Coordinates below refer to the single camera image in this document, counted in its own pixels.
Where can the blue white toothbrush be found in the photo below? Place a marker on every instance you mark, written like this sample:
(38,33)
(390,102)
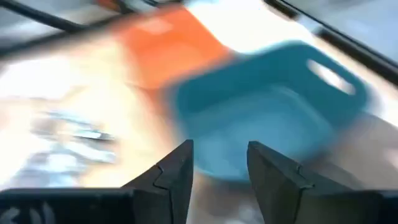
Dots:
(77,134)

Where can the teal plastic bin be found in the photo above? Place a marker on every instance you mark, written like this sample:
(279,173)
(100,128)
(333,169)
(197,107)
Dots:
(248,102)

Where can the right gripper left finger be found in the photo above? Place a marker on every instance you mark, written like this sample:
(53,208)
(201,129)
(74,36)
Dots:
(168,186)

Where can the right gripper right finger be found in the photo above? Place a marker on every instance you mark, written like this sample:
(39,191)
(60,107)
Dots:
(273,186)

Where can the orange plastic bin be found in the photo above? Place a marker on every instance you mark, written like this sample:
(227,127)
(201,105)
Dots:
(168,53)

